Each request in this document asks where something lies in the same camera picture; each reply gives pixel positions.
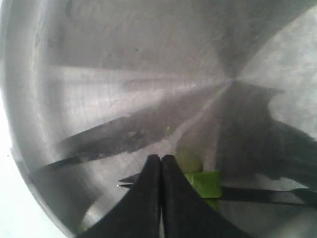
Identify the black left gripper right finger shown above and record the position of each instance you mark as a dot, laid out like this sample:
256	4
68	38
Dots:
184	213

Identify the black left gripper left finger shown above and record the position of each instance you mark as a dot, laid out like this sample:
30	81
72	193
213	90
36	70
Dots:
137	214

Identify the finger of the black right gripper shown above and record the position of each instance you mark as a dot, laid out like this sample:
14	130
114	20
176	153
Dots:
252	142

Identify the green cucumber piece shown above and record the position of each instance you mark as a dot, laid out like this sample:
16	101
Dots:
206	184

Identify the round steel plate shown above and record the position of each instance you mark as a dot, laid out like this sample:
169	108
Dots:
90	88

